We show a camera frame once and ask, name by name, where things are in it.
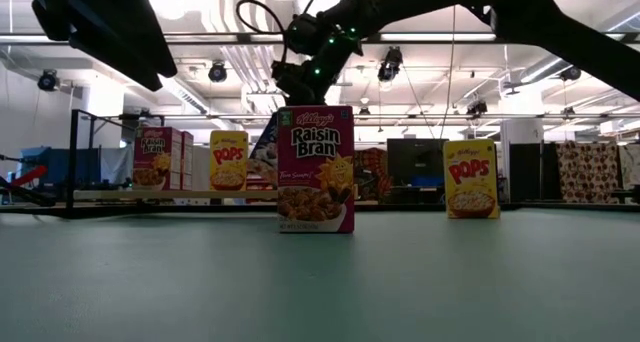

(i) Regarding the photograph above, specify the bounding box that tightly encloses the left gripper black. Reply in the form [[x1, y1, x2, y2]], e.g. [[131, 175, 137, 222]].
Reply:
[[30, 0, 179, 92]]

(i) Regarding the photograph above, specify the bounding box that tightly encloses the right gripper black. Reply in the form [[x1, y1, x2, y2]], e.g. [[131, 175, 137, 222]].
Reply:
[[272, 61, 326, 107]]

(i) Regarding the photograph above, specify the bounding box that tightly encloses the Frosted Flakes cereal box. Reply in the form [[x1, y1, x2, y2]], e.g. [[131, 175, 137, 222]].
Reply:
[[248, 111, 280, 188]]

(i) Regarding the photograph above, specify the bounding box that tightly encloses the Corn Pops cereal box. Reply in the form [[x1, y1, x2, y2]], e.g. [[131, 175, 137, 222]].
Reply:
[[443, 139, 501, 220], [209, 130, 250, 192]]

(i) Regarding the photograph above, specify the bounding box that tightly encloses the white panel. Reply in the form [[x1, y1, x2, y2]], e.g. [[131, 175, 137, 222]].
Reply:
[[192, 145, 211, 191]]

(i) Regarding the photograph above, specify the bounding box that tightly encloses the black monitor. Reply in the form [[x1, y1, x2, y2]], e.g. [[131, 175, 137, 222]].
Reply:
[[387, 138, 449, 188]]

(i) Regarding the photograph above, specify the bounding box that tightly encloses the blue container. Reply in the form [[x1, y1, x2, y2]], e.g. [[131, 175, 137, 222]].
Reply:
[[18, 146, 101, 186]]

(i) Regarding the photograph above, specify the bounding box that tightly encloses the green table mat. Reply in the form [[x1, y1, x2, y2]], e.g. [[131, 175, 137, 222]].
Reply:
[[0, 210, 640, 342]]

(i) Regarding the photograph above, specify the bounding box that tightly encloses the black partition panel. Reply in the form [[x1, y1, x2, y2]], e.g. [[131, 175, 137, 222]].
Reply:
[[508, 142, 559, 203]]

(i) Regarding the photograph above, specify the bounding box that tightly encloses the black metal shelf frame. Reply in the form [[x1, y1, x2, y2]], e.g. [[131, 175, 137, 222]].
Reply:
[[67, 108, 279, 219]]

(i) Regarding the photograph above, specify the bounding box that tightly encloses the thin hanging black cable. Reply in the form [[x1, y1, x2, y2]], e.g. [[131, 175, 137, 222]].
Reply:
[[439, 4, 456, 139]]

